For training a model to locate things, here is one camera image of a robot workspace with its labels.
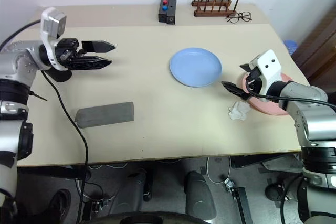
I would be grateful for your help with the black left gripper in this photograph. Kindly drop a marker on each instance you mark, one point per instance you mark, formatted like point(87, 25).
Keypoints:
point(67, 51)

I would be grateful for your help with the black metal strut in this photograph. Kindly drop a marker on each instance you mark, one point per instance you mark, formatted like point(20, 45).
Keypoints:
point(242, 205)

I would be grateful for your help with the crumpled white tissue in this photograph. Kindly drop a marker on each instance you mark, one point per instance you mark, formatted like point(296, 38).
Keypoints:
point(239, 111)

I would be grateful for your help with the blue round plate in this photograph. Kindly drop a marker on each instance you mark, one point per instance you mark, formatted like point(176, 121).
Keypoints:
point(194, 66)

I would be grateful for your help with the blue water jug cap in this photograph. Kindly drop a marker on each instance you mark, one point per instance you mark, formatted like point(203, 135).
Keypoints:
point(291, 47)

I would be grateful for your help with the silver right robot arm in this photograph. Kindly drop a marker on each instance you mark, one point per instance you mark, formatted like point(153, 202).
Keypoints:
point(304, 91)

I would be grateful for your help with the dark thin-framed eyeglasses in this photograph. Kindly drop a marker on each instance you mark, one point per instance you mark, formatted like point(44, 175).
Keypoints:
point(233, 19)

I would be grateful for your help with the dark brown furniture panel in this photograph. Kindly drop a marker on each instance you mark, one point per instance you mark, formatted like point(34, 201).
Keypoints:
point(320, 48)

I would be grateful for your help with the black box with round hole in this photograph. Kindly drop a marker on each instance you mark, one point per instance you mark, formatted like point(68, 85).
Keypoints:
point(171, 12)

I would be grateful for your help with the pink round plate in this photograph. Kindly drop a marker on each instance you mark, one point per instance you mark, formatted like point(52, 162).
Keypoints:
point(265, 107)

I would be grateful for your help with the black table frame bar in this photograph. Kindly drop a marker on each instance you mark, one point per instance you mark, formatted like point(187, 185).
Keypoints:
point(262, 162)
point(57, 173)

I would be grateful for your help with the thin black pointed strip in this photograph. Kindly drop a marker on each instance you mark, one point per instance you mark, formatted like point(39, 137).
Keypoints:
point(39, 96)

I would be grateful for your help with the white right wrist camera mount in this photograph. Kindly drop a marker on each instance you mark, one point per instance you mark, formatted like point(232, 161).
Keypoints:
point(269, 72)

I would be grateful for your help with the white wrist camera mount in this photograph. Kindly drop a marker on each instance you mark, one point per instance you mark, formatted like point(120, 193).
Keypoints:
point(52, 41)
point(269, 72)

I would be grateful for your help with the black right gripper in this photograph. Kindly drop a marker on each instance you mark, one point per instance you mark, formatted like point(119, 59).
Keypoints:
point(256, 85)

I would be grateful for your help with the black box with coloured buttons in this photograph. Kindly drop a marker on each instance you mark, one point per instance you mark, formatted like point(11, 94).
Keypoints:
point(162, 12)

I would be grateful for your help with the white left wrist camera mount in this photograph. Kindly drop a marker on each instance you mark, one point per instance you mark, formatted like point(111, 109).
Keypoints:
point(52, 41)

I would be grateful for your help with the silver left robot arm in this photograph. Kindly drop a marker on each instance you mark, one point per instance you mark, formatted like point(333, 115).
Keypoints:
point(15, 58)

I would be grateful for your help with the silver metal clamp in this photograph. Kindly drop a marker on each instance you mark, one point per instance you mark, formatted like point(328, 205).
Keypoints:
point(229, 184)

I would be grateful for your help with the grey felt glasses case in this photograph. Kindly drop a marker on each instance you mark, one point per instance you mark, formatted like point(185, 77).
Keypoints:
point(105, 115)

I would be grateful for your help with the dark grey rounded shape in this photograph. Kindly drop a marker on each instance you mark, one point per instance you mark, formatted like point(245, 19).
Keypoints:
point(200, 195)

